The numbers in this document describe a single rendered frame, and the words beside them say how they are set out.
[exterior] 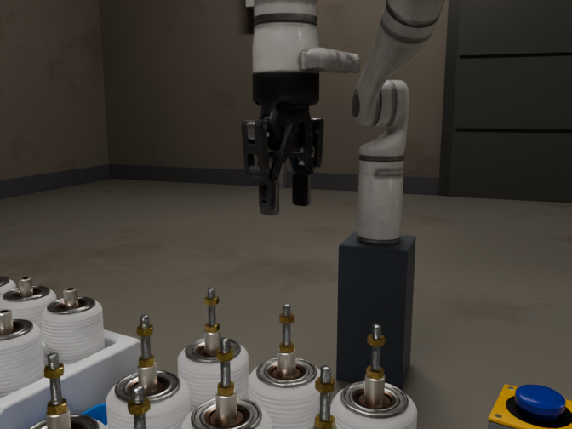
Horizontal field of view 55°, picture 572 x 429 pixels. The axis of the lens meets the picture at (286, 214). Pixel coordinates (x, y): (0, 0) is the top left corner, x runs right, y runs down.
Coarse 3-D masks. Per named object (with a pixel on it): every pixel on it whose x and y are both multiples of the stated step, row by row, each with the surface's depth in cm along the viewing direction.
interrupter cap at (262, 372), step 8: (272, 360) 71; (296, 360) 71; (304, 360) 71; (264, 368) 69; (272, 368) 69; (296, 368) 69; (304, 368) 69; (312, 368) 69; (264, 376) 67; (272, 376) 67; (280, 376) 67; (296, 376) 67; (304, 376) 66; (312, 376) 66; (272, 384) 65; (280, 384) 64; (288, 384) 64; (296, 384) 65; (304, 384) 65
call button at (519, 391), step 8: (520, 392) 48; (528, 392) 48; (536, 392) 48; (544, 392) 48; (552, 392) 48; (520, 400) 47; (528, 400) 47; (536, 400) 47; (544, 400) 47; (552, 400) 47; (560, 400) 47; (520, 408) 48; (528, 408) 46; (536, 408) 46; (544, 408) 46; (552, 408) 46; (560, 408) 46; (536, 416) 46; (544, 416) 46; (552, 416) 46
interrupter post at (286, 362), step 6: (282, 354) 67; (288, 354) 66; (294, 354) 67; (282, 360) 67; (288, 360) 67; (294, 360) 67; (282, 366) 67; (288, 366) 67; (294, 366) 67; (282, 372) 67; (288, 372) 67; (294, 372) 67
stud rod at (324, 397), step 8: (320, 368) 50; (328, 368) 50; (320, 376) 50; (328, 376) 50; (320, 392) 51; (320, 400) 51; (328, 400) 50; (320, 408) 51; (328, 408) 51; (320, 416) 51; (328, 416) 51
